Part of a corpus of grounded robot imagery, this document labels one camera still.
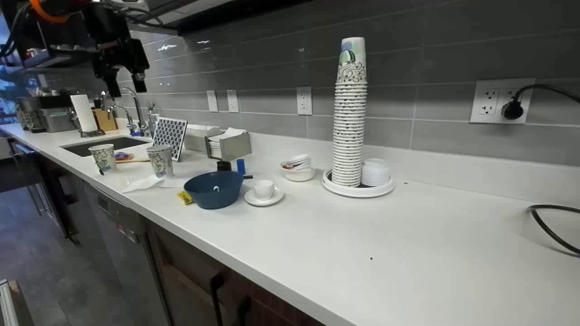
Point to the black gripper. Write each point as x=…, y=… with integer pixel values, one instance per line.
x=121, y=51

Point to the black Franka robot arm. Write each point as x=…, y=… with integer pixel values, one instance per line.
x=57, y=30

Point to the black cap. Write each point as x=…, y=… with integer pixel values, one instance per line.
x=224, y=165

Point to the blue bowl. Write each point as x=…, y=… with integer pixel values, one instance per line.
x=213, y=191

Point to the small white bowl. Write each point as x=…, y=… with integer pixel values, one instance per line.
x=300, y=174

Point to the wooden block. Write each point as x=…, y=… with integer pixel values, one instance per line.
x=106, y=118

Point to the soap bottle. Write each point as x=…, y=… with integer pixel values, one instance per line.
x=135, y=127

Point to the white upright card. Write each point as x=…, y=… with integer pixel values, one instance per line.
x=85, y=113

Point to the blue white patterned box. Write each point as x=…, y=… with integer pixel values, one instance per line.
x=172, y=135

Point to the kitchen sink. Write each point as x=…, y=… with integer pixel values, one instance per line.
x=92, y=147

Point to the patterned paper cup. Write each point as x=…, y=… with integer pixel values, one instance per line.
x=161, y=160
x=105, y=158

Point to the silver countertop appliance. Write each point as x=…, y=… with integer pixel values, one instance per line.
x=48, y=115

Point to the white tissue box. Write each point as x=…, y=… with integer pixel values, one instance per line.
x=197, y=138

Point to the white paper napkin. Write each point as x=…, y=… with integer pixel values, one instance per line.
x=143, y=184

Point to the metal napkin dispenser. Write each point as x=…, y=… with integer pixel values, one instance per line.
x=230, y=146

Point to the small yellow item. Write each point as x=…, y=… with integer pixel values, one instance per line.
x=186, y=198

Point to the blue marker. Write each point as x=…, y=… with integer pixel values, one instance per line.
x=242, y=167

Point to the grey dishwasher front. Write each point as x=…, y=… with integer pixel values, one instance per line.
x=128, y=254

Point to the small white cup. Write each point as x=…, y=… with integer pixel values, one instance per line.
x=264, y=189

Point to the white cup on saucer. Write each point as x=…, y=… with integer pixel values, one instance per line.
x=264, y=202

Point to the dark wooden cabinet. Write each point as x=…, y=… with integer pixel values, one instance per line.
x=201, y=290

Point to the tall stack of paper cups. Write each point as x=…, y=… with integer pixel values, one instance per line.
x=351, y=120

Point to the white round tray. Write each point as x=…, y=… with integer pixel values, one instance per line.
x=357, y=191

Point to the white cup on plate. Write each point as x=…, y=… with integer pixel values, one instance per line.
x=376, y=173

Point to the white wall switch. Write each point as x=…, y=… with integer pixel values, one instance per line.
x=233, y=100
x=212, y=100

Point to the white quad wall outlet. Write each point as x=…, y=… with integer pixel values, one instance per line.
x=487, y=102

